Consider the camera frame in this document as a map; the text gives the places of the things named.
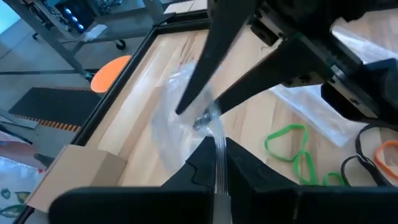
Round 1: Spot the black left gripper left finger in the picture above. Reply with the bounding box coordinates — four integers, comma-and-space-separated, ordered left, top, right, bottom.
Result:
48, 136, 217, 224

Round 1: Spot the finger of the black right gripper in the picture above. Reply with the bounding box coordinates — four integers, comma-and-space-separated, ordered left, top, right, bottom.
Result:
175, 0, 259, 115
214, 34, 334, 114

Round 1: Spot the orange rubber band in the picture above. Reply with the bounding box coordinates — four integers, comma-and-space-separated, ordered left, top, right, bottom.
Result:
374, 140, 398, 180

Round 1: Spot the wide black rubber band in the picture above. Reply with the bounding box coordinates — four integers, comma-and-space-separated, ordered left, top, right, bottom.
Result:
340, 122, 398, 187

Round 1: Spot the stack of clear plastic bags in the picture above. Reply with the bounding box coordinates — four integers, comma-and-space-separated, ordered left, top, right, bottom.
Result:
270, 18, 398, 147

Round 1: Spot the small brown cardboard box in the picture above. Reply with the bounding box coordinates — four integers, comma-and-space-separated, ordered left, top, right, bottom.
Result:
26, 144, 128, 214

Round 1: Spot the green rubber band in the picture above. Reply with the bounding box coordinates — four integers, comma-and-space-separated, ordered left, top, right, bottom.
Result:
264, 123, 318, 187
322, 172, 346, 187

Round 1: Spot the white floral cloth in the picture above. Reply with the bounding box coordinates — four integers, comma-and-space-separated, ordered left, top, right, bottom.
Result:
0, 155, 43, 219

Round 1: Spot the black mat with hazard stripes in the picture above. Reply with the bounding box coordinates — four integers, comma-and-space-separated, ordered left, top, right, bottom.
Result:
8, 86, 102, 133

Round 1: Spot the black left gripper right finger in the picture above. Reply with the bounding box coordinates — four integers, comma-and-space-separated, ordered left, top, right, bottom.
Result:
226, 138, 398, 224

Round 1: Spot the orange bowl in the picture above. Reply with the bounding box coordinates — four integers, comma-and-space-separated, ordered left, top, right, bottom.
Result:
90, 55, 133, 94

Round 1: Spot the black computer case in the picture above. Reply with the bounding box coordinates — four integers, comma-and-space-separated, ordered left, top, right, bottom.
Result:
54, 0, 96, 34

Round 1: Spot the clear plastic zip bag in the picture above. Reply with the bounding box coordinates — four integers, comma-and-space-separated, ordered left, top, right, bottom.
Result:
150, 60, 237, 224

